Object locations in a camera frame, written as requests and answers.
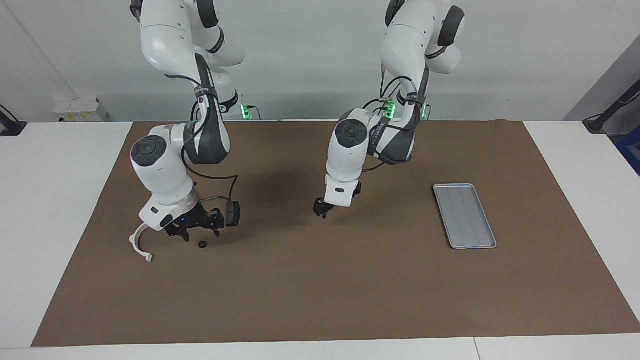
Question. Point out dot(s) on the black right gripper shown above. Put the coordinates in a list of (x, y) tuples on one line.
[(187, 220)]

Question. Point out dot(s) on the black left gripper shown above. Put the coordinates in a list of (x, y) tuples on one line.
[(327, 205)]

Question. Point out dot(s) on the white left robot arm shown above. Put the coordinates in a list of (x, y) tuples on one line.
[(345, 160)]

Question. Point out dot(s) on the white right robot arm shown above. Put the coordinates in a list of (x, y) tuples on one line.
[(160, 170)]

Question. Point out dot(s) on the silver metal tray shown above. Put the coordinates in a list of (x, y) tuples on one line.
[(465, 217)]

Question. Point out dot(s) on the short dark grey brake pad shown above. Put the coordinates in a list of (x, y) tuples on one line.
[(233, 215)]

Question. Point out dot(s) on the brown paper table mat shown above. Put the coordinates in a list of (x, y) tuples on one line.
[(325, 280)]

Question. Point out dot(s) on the white cardboard box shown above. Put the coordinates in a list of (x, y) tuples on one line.
[(80, 107)]

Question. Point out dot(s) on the black table clamp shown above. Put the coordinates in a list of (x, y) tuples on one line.
[(10, 127)]

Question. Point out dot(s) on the blue box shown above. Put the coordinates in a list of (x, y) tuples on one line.
[(631, 152)]

